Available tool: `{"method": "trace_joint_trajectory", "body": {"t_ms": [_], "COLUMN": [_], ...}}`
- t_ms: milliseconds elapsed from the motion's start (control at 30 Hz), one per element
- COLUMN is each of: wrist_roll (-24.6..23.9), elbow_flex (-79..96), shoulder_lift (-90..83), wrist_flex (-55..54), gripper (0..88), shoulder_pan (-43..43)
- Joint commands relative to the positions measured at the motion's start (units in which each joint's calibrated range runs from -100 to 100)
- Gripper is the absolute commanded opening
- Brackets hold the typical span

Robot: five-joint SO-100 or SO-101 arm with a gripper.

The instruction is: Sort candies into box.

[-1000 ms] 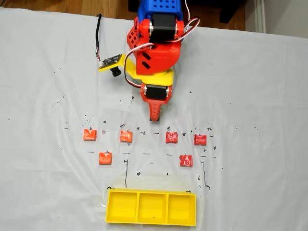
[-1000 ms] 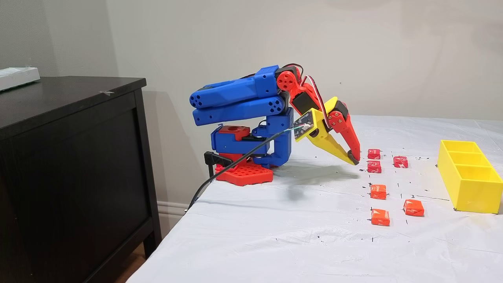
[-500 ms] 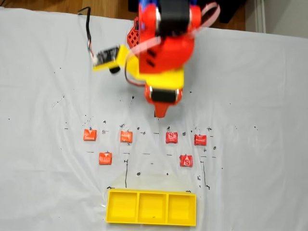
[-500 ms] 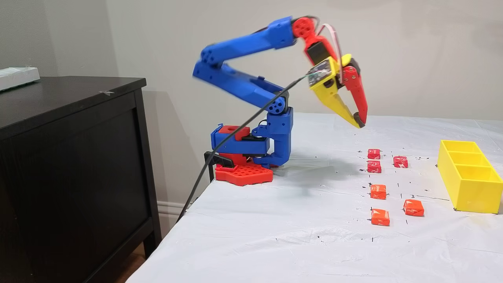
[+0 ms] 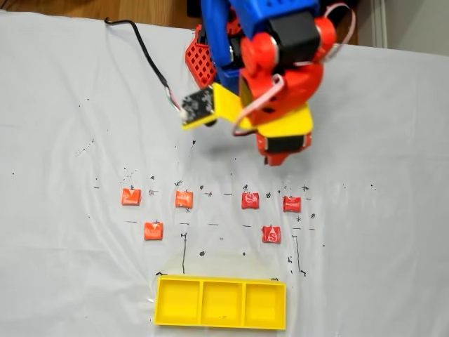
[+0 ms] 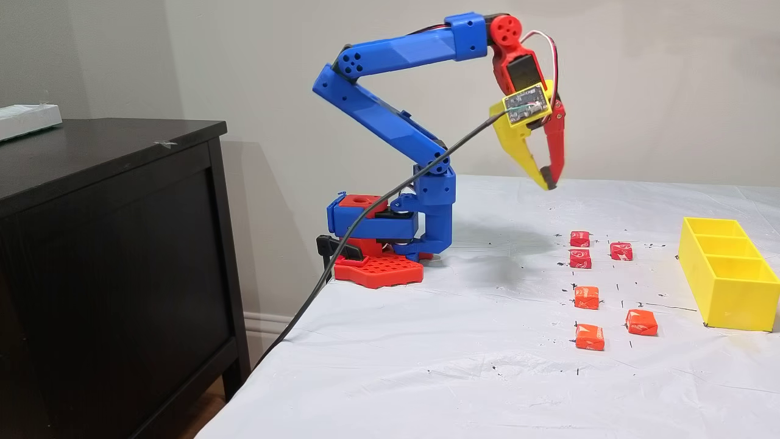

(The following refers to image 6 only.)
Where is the yellow three-compartment box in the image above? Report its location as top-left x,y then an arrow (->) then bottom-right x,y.
678,216 -> 780,333

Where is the white flat box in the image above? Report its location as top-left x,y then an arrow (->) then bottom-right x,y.
0,102 -> 63,143

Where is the black table clamp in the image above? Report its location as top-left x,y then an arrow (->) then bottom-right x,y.
316,235 -> 365,282

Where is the white marked table cloth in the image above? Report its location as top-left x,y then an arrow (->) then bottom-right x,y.
195,175 -> 780,439

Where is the white baseboard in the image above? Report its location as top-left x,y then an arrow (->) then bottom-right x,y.
243,311 -> 294,337

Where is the black wooden cabinet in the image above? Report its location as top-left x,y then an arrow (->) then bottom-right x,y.
0,118 -> 252,439

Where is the camera board on yellow bracket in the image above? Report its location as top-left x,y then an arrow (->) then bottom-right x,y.
502,83 -> 554,129

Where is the black camera cable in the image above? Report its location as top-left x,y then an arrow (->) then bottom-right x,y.
249,109 -> 512,374

